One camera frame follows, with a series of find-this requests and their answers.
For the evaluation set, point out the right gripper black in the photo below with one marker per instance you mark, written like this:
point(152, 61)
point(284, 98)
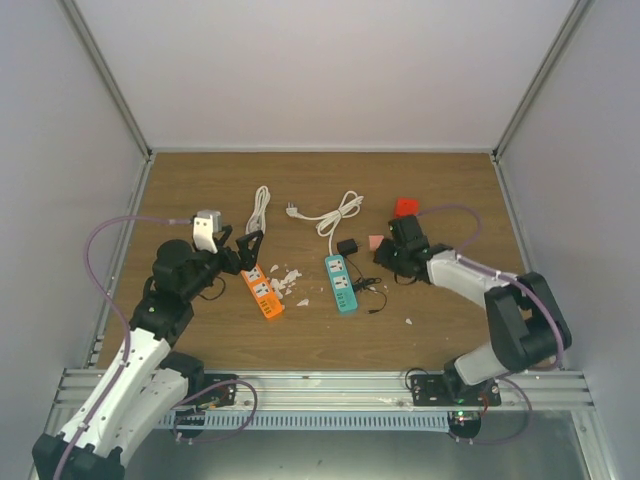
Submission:
point(381, 255)

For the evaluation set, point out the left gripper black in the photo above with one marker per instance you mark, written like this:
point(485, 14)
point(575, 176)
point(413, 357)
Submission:
point(247, 260)

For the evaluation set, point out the pink charger cube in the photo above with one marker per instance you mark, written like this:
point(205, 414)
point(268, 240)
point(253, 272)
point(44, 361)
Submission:
point(375, 242)

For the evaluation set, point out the black charger adapter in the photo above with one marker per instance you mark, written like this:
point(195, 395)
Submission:
point(347, 247)

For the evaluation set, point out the red charger cube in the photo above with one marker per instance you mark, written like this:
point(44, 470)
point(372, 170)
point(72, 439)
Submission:
point(405, 206)

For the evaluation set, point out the teal power strip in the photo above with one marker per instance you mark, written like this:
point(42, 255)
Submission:
point(341, 284)

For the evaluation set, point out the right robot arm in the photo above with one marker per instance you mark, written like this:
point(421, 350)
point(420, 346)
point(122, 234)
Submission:
point(525, 323)

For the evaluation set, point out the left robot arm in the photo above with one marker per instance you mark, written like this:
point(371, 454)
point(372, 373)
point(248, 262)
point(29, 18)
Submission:
point(147, 378)

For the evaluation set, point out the orange power strip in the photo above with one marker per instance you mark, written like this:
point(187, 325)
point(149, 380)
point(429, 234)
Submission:
point(262, 292)

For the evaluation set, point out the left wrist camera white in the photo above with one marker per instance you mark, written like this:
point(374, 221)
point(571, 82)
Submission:
point(205, 224)

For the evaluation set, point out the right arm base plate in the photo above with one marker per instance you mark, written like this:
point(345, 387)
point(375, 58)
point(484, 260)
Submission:
point(431, 390)

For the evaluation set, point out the aluminium front rail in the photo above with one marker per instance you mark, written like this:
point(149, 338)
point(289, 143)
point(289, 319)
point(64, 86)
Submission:
point(386, 391)

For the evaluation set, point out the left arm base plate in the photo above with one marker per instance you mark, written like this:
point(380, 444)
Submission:
point(220, 396)

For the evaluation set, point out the grey slotted cable duct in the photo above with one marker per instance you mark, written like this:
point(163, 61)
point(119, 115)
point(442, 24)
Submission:
point(319, 421)

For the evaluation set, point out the left aluminium frame post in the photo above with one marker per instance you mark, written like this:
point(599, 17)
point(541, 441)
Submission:
point(86, 38)

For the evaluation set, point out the aluminium frame post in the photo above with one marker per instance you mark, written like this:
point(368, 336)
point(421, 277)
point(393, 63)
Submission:
point(86, 38)
point(558, 46)

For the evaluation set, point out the right aluminium frame post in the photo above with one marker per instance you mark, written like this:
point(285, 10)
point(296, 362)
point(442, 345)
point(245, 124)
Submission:
point(558, 46)

